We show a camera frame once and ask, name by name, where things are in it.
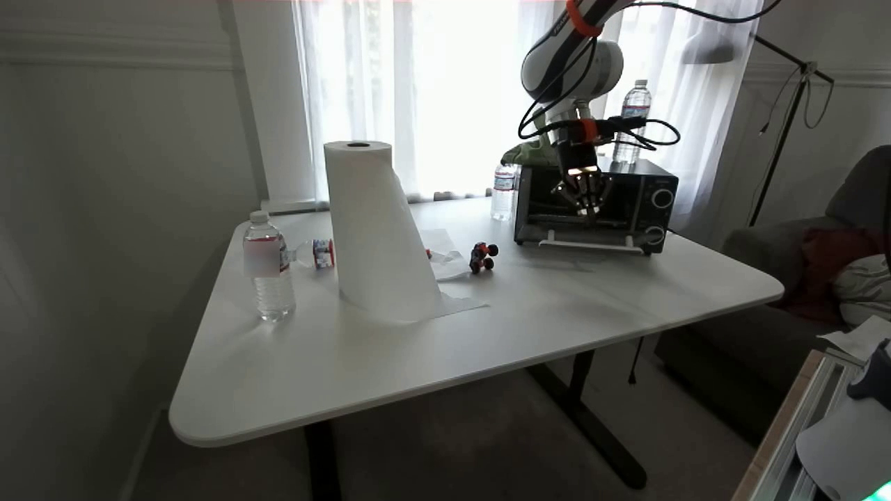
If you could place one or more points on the red label water bottle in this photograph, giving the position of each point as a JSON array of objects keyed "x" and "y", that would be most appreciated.
[{"x": 269, "y": 279}]

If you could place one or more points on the white pillow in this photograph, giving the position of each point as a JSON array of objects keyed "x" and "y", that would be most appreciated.
[{"x": 868, "y": 282}]

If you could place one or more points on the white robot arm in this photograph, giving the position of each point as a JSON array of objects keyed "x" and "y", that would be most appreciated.
[{"x": 573, "y": 71}]

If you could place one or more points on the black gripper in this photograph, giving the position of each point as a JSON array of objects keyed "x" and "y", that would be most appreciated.
[{"x": 577, "y": 155}]

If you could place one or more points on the white paper towel roll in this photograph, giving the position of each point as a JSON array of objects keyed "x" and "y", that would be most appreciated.
[{"x": 372, "y": 232}]

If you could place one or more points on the white paper stack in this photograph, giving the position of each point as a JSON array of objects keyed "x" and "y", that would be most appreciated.
[{"x": 864, "y": 336}]

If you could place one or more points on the red black toy car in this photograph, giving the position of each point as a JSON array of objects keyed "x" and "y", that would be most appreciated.
[{"x": 481, "y": 256}]

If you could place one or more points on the dark grey device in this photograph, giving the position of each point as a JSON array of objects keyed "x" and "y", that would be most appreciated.
[{"x": 879, "y": 375}]

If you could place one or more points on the small clear water bottle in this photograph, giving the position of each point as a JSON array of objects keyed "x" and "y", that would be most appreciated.
[{"x": 503, "y": 189}]

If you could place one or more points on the white sheer curtain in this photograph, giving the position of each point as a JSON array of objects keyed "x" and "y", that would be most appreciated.
[{"x": 418, "y": 93}]

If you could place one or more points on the dark red blanket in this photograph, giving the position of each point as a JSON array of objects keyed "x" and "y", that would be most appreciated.
[{"x": 826, "y": 258}]

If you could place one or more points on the black toaster oven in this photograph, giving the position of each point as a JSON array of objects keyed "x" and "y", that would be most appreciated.
[{"x": 656, "y": 197}]

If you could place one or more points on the black tripod stand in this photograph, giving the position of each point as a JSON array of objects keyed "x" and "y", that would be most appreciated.
[{"x": 790, "y": 121}]

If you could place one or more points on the black table leg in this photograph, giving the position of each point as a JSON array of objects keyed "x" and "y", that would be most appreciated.
[
  {"x": 324, "y": 462},
  {"x": 595, "y": 425}
]

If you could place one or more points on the light wooden side table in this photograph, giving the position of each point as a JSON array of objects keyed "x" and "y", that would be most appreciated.
[{"x": 769, "y": 453}]

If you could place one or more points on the dark grey couch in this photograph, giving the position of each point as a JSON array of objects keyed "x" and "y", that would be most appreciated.
[{"x": 741, "y": 361}]

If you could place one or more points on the white paper sheet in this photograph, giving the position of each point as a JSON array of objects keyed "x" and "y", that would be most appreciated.
[{"x": 446, "y": 256}]

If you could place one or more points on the tall blue label water bottle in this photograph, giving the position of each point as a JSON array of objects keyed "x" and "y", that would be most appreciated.
[{"x": 636, "y": 101}]

